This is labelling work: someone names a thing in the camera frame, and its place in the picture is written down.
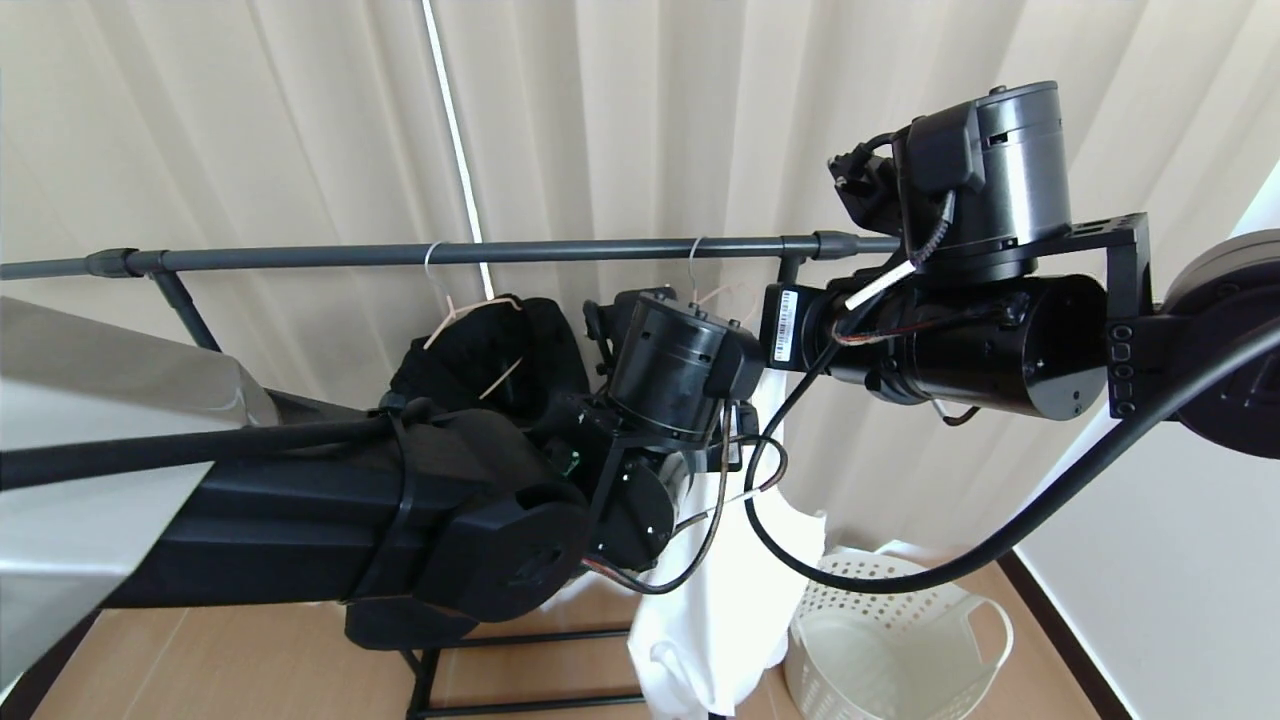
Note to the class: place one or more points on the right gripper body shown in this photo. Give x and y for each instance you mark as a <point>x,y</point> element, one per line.
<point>1000,340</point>

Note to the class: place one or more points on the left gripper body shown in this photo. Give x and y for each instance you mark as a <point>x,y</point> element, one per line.
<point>635,510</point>

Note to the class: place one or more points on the white garment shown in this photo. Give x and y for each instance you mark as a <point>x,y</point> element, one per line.
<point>720,600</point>

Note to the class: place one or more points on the black shorts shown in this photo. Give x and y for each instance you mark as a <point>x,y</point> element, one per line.
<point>480,350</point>

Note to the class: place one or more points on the pink clothes hanger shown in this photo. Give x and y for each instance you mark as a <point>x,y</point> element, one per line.
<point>455,312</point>
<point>692,262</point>

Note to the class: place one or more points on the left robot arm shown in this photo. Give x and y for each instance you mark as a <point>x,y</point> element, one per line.
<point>300,520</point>

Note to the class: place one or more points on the white laundry basket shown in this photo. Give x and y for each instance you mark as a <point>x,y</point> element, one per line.
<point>900,650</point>

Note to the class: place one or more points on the black clothes rack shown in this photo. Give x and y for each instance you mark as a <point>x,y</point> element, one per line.
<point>300,255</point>

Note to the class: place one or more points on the beige curtain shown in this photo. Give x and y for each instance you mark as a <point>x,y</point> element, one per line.
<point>250,120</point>

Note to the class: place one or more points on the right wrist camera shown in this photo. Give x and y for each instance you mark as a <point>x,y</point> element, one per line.
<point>865,190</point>

